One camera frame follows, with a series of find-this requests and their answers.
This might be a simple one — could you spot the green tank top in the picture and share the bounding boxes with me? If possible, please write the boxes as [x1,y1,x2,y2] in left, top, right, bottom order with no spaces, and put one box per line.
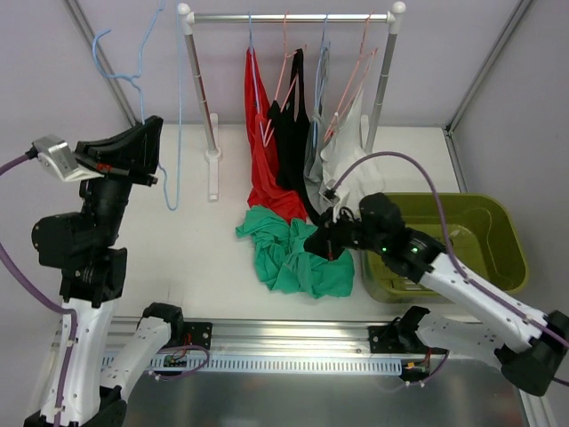
[236,205,355,299]

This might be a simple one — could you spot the light blue hanger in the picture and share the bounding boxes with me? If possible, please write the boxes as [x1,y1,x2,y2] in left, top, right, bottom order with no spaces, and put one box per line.
[92,1,186,212]

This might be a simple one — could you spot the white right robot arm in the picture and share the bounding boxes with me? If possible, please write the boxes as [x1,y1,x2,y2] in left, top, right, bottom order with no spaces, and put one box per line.
[304,193,568,397]

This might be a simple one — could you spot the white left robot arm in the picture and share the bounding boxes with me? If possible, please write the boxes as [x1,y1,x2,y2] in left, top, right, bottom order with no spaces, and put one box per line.
[26,116,185,426]

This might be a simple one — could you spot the red tank top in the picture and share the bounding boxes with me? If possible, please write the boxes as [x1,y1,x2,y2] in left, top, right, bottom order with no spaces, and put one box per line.
[244,50,308,222]

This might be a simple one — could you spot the white tank top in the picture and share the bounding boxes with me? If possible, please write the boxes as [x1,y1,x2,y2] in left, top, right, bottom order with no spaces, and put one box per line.
[320,87,385,213]

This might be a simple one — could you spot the grey tank top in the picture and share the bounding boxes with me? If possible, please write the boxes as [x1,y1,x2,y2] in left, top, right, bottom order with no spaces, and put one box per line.
[303,109,336,214]

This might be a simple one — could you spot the blue hanger under red top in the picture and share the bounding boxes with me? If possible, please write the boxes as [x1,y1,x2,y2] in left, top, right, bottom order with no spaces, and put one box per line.
[247,13,264,123]

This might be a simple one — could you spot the pink hanger under black top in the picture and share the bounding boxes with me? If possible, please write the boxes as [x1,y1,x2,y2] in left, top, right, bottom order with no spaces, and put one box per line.
[260,12,310,146]

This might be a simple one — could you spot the black tank top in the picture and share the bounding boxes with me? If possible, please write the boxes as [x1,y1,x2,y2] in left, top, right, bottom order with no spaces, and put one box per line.
[268,48,320,223]

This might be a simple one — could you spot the pink hanger under white top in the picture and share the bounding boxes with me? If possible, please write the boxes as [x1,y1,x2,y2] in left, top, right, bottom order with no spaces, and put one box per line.
[324,14,378,144]

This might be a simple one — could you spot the blue hanger under grey top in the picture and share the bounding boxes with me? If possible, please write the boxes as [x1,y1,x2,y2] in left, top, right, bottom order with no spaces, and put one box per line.
[311,14,330,150]

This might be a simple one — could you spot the olive green plastic basket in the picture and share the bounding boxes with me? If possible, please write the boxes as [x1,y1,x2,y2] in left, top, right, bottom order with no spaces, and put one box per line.
[360,193,529,305]

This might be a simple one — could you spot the silver clothes rack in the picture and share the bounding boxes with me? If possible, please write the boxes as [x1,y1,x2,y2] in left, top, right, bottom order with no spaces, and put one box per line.
[176,1,406,202]

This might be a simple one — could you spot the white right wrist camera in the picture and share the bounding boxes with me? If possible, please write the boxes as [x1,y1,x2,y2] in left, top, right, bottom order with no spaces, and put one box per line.
[317,185,353,226]

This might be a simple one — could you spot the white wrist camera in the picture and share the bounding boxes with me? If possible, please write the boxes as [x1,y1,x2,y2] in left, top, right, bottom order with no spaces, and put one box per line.
[32,134,103,182]
[317,185,353,226]

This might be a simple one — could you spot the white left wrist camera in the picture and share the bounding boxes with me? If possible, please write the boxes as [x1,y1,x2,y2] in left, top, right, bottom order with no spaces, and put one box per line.
[32,134,103,182]

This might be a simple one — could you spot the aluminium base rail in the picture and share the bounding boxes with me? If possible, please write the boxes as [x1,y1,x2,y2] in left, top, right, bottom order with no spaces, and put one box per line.
[106,313,490,355]

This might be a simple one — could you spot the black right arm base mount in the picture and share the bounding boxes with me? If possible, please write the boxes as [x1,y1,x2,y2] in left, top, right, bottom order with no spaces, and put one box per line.
[367,325,414,354]

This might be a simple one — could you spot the aluminium corner frame post left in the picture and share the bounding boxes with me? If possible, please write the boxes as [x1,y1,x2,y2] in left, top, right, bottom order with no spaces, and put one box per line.
[61,0,137,125]

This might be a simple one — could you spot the aluminium corner frame post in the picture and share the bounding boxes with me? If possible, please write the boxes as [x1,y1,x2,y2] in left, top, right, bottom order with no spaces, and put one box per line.
[445,0,535,137]
[61,0,137,125]

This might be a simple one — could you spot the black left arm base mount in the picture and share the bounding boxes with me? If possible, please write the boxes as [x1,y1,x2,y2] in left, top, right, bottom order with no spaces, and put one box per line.
[181,320,213,350]

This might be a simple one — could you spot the white slotted cable duct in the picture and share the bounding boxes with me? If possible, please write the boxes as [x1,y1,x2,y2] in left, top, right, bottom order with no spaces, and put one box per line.
[101,354,404,375]

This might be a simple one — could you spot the aluminium corner frame post right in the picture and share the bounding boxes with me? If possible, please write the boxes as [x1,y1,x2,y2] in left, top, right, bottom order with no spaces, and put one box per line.
[445,0,535,137]

